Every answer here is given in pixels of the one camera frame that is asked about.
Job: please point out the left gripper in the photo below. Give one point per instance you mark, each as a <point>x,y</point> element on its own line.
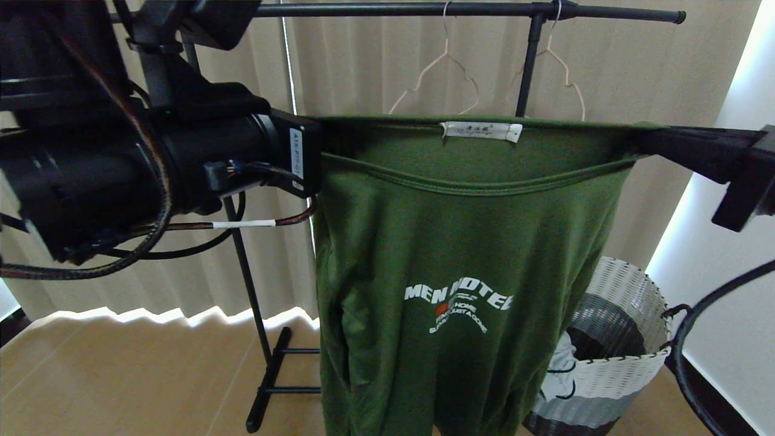
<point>212,157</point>

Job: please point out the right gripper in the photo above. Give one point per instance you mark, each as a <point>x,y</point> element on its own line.
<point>754,175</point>

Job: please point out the pink clothes hanger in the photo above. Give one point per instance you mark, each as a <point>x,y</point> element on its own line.
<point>447,51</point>
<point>567,69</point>

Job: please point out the green printed t-shirt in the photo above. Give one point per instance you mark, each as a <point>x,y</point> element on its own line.
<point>460,242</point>

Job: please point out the black clothes rack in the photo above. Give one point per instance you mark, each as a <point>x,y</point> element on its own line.
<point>393,9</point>

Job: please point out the white laundry basket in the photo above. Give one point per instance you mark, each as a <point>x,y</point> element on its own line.
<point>617,369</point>

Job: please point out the pale grey garment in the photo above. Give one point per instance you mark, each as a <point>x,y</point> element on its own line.
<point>558,369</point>

